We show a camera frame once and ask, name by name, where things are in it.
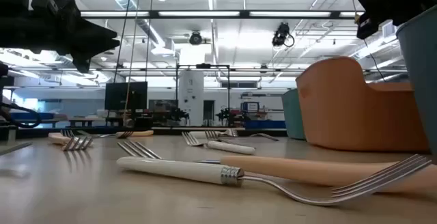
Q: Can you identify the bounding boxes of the blue storage crate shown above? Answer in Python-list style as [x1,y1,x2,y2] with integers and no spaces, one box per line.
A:
[244,120,286,129]

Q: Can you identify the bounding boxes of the black hanging camera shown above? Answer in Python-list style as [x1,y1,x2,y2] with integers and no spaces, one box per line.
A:
[272,21,295,48]

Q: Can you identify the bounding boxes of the black hanging cable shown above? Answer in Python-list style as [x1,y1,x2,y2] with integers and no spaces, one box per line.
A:
[145,0,155,81]
[113,0,135,83]

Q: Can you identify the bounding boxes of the white column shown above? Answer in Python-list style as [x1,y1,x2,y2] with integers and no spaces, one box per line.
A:
[178,70,205,126]

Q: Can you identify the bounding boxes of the black cable with yellow tag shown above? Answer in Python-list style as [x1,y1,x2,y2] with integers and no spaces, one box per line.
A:
[353,12,386,82]

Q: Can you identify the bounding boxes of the black table frame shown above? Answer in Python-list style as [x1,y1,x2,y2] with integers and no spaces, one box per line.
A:
[0,126,287,140]

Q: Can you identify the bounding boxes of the round black overhead camera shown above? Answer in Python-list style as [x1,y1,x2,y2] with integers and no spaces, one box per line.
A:
[189,31,203,46]

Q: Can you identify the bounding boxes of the thick black cable loop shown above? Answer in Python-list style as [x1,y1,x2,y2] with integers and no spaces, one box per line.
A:
[0,101,42,129]

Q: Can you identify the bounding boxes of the background work table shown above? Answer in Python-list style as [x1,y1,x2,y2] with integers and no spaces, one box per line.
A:
[68,116,107,128]

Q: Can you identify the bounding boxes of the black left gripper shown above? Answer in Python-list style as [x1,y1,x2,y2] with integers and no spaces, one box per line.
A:
[0,0,121,74]

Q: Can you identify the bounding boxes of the blue and white sign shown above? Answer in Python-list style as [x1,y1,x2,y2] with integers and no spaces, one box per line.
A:
[240,101,260,113]

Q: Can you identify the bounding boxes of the black computer monitor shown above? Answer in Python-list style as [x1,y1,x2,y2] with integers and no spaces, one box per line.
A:
[104,81,148,111]

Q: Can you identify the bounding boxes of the black beam with light strips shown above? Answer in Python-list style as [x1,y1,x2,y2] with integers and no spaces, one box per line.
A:
[80,10,365,20]

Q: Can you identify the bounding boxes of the dark teal plastic bin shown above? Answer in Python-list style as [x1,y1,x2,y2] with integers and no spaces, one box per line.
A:
[395,4,437,165]

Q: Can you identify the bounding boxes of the orange-handled metal fork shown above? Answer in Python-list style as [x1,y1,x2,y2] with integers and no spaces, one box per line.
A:
[117,141,437,193]
[60,129,154,139]

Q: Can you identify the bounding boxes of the orange plastic bin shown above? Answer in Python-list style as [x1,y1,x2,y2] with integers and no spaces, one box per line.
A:
[295,56,430,153]

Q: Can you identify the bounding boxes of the white air vent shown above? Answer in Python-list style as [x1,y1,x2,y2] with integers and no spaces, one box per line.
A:
[382,20,399,39]

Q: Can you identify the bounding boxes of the green teal plastic bin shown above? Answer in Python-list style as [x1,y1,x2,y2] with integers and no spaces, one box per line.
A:
[281,87,307,140]

